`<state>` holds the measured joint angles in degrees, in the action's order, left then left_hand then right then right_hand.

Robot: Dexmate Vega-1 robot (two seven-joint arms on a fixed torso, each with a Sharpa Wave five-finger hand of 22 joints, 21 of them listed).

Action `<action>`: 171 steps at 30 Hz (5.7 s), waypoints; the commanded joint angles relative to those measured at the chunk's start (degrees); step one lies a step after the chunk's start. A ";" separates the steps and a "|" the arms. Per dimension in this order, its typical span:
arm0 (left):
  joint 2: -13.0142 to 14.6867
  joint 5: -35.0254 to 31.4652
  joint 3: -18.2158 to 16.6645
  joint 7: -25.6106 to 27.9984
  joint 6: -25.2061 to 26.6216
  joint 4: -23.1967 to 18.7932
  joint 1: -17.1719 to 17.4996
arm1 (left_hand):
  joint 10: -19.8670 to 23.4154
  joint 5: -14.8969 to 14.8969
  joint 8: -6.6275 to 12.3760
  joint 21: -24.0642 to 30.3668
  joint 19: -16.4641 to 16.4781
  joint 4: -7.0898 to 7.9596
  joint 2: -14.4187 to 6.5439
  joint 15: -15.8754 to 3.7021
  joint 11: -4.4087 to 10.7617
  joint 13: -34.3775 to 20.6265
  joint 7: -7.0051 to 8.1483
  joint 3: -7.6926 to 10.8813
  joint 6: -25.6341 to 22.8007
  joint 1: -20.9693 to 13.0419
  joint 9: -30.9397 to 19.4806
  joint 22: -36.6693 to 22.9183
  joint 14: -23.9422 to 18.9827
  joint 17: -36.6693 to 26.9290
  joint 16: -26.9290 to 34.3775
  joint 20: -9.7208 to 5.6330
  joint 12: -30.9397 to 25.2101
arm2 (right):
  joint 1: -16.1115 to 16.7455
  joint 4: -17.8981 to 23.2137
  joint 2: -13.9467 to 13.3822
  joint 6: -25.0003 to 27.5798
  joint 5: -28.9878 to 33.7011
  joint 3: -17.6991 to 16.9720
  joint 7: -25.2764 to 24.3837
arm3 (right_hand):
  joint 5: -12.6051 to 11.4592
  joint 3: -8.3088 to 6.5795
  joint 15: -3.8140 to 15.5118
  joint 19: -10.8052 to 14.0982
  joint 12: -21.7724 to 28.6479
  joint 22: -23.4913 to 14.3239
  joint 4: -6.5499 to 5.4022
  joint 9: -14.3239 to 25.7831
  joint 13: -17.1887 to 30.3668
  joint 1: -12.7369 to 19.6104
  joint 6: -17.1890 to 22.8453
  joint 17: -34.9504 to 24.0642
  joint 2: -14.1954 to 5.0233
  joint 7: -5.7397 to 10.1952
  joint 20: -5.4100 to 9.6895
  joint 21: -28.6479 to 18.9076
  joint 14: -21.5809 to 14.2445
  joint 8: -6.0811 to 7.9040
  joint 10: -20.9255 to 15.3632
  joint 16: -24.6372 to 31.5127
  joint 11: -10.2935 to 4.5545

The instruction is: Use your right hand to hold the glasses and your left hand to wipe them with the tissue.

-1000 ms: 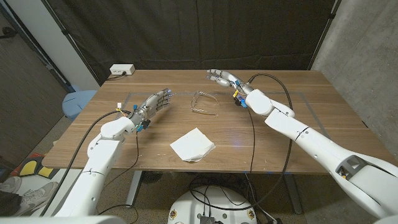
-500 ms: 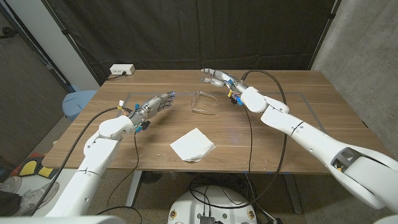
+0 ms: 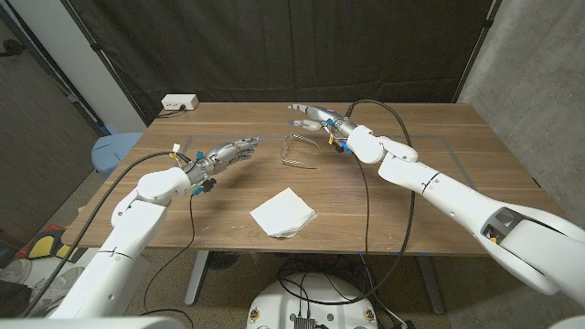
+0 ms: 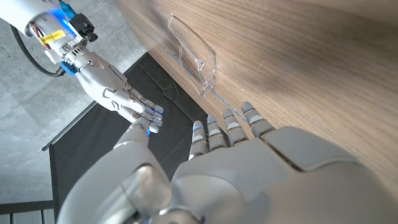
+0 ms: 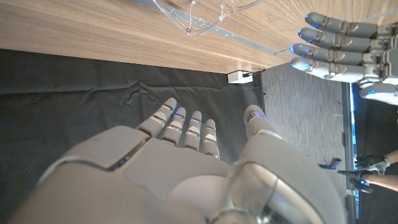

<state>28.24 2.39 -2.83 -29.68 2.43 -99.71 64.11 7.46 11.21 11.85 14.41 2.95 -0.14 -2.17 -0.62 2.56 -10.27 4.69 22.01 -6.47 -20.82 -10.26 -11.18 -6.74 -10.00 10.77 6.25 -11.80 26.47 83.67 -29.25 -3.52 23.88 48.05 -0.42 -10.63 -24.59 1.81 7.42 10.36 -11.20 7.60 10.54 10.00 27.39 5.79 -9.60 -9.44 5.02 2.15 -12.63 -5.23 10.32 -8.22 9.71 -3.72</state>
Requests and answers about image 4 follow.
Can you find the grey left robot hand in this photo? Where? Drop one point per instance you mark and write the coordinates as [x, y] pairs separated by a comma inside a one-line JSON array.
[[248, 180]]

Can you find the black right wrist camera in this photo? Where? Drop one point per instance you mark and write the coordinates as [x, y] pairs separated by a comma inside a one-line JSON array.
[[82, 28]]

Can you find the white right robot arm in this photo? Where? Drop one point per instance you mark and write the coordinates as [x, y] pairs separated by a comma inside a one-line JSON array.
[[18, 12]]

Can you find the black backdrop curtain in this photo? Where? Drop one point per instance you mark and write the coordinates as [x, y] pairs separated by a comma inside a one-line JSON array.
[[102, 137]]

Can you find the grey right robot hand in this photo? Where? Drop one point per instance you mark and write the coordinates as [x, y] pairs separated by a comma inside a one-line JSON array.
[[102, 84]]

